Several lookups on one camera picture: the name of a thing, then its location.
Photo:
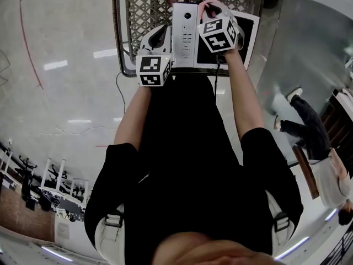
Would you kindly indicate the person's right forearm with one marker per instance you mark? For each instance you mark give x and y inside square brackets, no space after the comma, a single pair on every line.
[242,92]

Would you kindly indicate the white portable stove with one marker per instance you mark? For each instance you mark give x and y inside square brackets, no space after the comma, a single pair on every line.
[184,23]

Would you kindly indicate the person's black shirt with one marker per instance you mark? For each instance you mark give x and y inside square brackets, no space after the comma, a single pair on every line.
[187,161]

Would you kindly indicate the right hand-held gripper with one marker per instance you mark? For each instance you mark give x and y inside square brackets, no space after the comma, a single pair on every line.
[218,34]

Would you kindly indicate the metal lattice table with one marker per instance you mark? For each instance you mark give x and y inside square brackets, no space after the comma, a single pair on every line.
[149,7]

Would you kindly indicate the dark wooden cabinet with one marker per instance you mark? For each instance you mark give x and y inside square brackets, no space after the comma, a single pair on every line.
[337,120]

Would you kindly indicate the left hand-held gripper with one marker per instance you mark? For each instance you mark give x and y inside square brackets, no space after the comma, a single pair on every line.
[151,66]

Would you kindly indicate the person's left forearm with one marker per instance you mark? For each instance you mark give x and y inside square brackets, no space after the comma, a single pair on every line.
[132,114]

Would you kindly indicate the white frame desk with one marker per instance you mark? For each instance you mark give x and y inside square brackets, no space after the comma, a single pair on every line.
[69,189]

